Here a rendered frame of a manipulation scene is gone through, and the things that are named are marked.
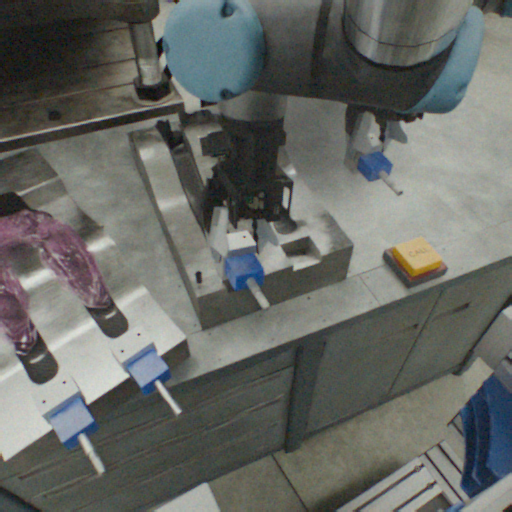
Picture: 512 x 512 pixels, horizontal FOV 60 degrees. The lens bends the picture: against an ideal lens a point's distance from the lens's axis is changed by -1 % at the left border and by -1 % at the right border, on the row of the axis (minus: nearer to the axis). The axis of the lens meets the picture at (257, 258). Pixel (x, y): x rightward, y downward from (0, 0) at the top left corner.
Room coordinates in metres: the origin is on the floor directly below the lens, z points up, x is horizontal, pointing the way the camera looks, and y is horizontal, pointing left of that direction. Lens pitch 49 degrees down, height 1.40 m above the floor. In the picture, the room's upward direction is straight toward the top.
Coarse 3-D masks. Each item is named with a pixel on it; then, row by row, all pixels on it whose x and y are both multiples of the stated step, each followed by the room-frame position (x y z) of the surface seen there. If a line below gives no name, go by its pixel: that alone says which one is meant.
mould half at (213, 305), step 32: (192, 128) 0.73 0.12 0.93; (160, 160) 0.65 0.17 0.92; (288, 160) 0.68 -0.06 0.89; (160, 192) 0.59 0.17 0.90; (288, 192) 0.60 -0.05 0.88; (160, 224) 0.60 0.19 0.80; (192, 224) 0.52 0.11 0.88; (320, 224) 0.52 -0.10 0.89; (192, 256) 0.45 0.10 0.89; (256, 256) 0.45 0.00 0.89; (192, 288) 0.39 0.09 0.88; (224, 288) 0.39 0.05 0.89; (288, 288) 0.43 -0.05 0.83; (320, 288) 0.45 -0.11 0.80; (224, 320) 0.39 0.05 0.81
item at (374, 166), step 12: (372, 144) 0.64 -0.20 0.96; (348, 156) 0.65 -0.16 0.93; (360, 156) 0.62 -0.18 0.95; (372, 156) 0.63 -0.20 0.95; (384, 156) 0.62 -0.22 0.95; (348, 168) 0.64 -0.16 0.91; (360, 168) 0.62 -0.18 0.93; (372, 168) 0.59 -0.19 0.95; (384, 168) 0.60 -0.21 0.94; (372, 180) 0.59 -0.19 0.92; (384, 180) 0.58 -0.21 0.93; (396, 192) 0.55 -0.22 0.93
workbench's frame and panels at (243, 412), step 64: (384, 320) 0.51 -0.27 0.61; (448, 320) 0.60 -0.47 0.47; (192, 384) 0.29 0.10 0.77; (256, 384) 0.41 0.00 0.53; (320, 384) 0.46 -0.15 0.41; (384, 384) 0.55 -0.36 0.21; (64, 448) 0.25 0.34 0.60; (128, 448) 0.29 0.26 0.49; (192, 448) 0.33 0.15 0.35; (256, 448) 0.40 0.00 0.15
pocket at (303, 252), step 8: (296, 240) 0.48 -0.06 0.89; (304, 240) 0.49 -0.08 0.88; (312, 240) 0.48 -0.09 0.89; (288, 248) 0.48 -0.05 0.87; (296, 248) 0.48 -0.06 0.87; (304, 248) 0.49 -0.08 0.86; (312, 248) 0.48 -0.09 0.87; (288, 256) 0.47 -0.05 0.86; (296, 256) 0.47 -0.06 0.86; (304, 256) 0.47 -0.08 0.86; (312, 256) 0.47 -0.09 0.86; (320, 256) 0.45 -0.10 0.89; (296, 264) 0.45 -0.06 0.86; (304, 264) 0.45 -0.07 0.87
